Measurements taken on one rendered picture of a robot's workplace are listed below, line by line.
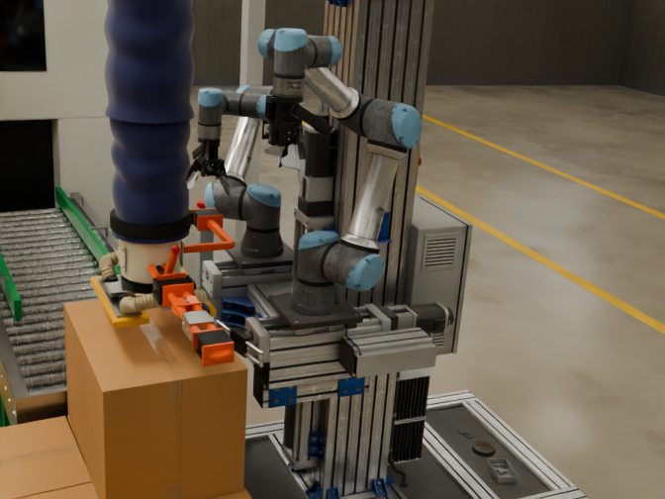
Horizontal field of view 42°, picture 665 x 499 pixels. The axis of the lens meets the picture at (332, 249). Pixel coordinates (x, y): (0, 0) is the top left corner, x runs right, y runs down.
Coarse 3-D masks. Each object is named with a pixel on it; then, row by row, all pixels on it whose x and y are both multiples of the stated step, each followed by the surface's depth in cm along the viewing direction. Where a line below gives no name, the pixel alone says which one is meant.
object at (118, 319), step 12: (96, 276) 260; (120, 276) 260; (96, 288) 252; (108, 300) 244; (120, 300) 240; (108, 312) 238; (120, 312) 236; (144, 312) 239; (120, 324) 233; (132, 324) 234
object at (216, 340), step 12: (192, 336) 199; (204, 336) 197; (216, 336) 197; (228, 336) 197; (192, 348) 200; (204, 348) 192; (216, 348) 193; (228, 348) 194; (204, 360) 193; (216, 360) 194; (228, 360) 195
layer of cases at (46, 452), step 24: (0, 432) 273; (24, 432) 274; (48, 432) 275; (72, 432) 278; (0, 456) 260; (24, 456) 261; (48, 456) 262; (72, 456) 263; (0, 480) 249; (24, 480) 250; (48, 480) 251; (72, 480) 251
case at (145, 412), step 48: (96, 336) 252; (144, 336) 254; (96, 384) 229; (144, 384) 227; (192, 384) 233; (240, 384) 240; (96, 432) 236; (144, 432) 231; (192, 432) 238; (240, 432) 245; (96, 480) 244; (144, 480) 236; (192, 480) 243; (240, 480) 251
